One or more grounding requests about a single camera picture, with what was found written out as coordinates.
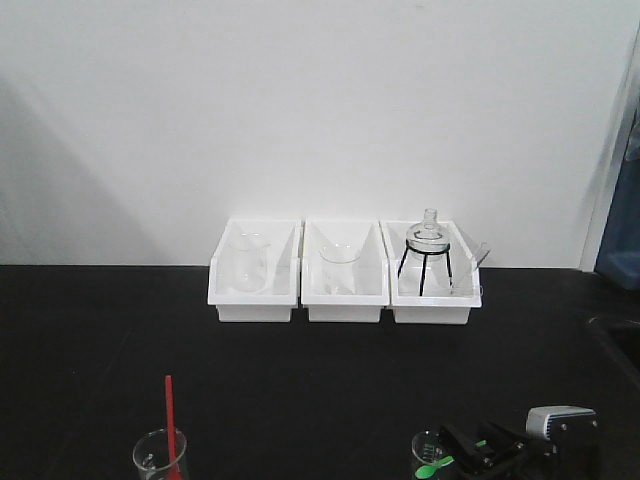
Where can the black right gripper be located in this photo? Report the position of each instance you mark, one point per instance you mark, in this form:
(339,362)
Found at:
(508,454)

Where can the green plastic spoon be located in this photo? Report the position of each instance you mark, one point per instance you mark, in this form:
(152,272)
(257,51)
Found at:
(430,461)

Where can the red plastic spoon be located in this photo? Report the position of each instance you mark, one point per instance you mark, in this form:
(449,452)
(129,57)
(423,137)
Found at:
(171,425)

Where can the small glass beaker right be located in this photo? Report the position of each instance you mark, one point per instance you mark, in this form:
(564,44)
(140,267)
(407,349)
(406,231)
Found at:
(434,436)

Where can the small glass beaker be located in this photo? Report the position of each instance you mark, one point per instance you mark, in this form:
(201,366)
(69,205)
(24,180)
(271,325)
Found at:
(434,436)
(152,458)

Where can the white bin right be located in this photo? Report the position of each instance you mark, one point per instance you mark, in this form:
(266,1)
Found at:
(437,305)

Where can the white bin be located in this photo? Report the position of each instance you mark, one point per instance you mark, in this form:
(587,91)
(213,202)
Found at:
(437,305)
(280,296)
(372,274)

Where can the glass test tube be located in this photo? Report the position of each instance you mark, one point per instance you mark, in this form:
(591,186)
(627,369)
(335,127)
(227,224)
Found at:
(469,268)

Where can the white bin middle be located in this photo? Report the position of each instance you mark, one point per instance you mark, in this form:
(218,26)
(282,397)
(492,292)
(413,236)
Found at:
(372,274)

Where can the round glass flask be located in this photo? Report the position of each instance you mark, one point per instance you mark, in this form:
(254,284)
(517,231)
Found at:
(428,236)

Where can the blue drying rack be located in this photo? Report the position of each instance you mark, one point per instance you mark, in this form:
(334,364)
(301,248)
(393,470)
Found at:
(618,255)

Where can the glass beaker in middle bin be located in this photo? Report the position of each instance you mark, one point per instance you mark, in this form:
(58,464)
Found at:
(338,265)

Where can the glass beaker in bin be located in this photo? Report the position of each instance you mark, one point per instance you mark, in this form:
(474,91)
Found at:
(338,265)
(249,261)

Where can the white bin left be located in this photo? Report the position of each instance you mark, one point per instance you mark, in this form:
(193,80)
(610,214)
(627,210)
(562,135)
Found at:
(280,296)

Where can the glass beaker in left bin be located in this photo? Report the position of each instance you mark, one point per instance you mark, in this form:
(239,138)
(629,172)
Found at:
(249,261)

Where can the small glass beaker left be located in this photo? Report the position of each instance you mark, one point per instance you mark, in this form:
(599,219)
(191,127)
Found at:
(152,458)

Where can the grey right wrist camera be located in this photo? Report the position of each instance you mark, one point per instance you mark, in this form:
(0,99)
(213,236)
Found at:
(554,421)

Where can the black wire tripod stand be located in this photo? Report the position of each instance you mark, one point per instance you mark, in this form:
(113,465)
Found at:
(422,270)

